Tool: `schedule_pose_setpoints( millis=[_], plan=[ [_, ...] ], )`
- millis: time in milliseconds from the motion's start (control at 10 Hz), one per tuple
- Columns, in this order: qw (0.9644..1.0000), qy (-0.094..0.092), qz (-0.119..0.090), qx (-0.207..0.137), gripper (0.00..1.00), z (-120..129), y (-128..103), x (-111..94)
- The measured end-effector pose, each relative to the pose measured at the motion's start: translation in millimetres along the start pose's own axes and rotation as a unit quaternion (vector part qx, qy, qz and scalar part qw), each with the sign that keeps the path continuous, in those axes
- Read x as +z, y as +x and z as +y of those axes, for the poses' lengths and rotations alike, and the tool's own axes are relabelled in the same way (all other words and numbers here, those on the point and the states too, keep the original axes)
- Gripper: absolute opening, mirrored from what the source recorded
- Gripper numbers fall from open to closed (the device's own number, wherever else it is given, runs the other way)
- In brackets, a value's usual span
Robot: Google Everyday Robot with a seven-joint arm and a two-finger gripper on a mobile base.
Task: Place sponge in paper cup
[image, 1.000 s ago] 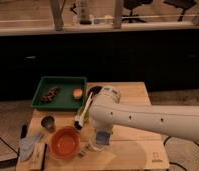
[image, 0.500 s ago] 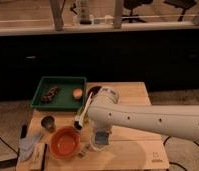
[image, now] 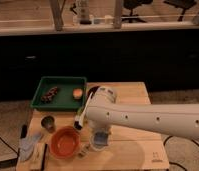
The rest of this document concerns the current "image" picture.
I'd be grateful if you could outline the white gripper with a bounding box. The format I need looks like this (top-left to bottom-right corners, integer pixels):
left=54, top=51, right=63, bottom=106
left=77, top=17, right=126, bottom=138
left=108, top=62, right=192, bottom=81
left=88, top=120, right=111, bottom=136

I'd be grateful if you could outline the blue sponge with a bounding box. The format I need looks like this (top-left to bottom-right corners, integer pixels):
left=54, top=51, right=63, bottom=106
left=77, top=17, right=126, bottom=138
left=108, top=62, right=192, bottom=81
left=94, top=132, right=108, bottom=146

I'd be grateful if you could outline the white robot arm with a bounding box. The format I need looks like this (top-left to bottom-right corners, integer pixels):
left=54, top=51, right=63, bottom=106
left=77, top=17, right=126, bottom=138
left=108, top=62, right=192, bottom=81
left=85, top=86, right=199, bottom=140

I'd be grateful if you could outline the white paper cup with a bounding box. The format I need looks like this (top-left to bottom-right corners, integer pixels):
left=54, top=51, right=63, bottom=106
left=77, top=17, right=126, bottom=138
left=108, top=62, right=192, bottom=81
left=90, top=132, right=109, bottom=151

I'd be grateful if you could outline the small dark metal cup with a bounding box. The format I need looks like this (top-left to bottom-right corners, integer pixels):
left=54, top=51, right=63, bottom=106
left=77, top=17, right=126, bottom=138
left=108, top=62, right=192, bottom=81
left=41, top=116, right=55, bottom=133

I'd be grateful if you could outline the orange plastic bowl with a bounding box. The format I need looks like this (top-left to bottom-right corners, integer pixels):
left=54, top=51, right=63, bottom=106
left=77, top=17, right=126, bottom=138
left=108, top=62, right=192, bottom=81
left=50, top=126, right=80, bottom=159

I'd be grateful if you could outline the orange round food item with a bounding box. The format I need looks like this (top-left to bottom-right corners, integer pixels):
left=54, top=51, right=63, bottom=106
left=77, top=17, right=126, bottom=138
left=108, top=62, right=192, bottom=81
left=73, top=89, right=83, bottom=99

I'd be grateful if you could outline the dark brown bowl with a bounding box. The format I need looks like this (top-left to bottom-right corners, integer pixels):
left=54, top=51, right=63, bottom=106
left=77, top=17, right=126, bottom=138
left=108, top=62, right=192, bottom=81
left=87, top=86, right=99, bottom=99

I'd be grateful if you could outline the green plastic tray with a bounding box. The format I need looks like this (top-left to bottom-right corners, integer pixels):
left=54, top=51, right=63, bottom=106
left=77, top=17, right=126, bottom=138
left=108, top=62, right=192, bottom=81
left=31, top=76, right=87, bottom=111

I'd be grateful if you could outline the brown pinecone-like object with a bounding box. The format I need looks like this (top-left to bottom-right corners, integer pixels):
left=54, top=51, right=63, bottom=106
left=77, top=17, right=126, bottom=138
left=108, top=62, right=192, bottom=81
left=41, top=87, right=59, bottom=103

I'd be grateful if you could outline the grey blue cloth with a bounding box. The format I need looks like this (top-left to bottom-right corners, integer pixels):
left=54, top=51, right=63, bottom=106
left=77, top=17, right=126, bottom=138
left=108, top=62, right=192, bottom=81
left=19, top=133, right=43, bottom=162

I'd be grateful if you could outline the black cable on floor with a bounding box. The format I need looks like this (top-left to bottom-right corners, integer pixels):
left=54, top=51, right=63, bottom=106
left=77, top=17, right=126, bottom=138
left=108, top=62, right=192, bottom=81
left=163, top=134, right=199, bottom=171

